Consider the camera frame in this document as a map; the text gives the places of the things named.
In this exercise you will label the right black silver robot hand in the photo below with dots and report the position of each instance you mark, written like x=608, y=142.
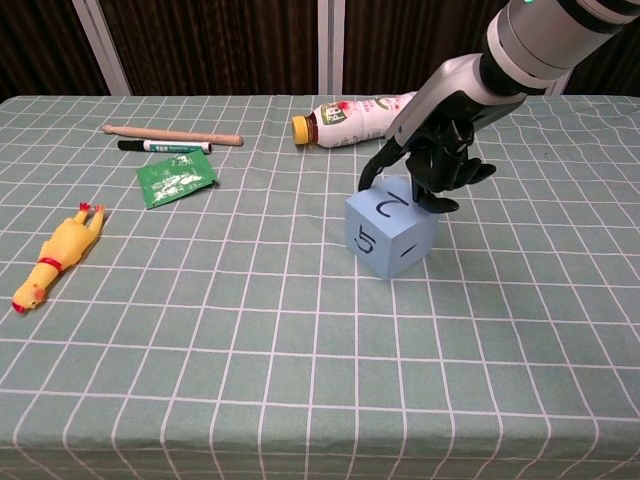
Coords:
x=440, y=125

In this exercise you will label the blue numbered foam cube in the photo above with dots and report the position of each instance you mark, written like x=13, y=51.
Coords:
x=390, y=230

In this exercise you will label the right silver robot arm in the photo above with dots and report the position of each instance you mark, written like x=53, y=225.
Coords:
x=550, y=35

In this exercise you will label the green checkered tablecloth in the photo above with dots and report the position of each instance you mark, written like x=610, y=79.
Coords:
x=250, y=340

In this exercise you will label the white labelled drink bottle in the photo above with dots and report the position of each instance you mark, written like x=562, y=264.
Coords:
x=350, y=125

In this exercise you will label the green sachet packet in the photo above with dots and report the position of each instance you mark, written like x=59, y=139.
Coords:
x=175, y=177

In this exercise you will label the wooden stick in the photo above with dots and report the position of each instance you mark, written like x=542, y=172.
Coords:
x=170, y=134

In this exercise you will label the black and white marker pen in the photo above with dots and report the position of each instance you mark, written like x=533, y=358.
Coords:
x=165, y=146

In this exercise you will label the yellow rubber chicken toy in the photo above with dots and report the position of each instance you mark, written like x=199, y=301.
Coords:
x=62, y=252

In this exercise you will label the white partition frame post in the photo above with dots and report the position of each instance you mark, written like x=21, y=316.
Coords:
x=330, y=46
x=102, y=45
x=562, y=85

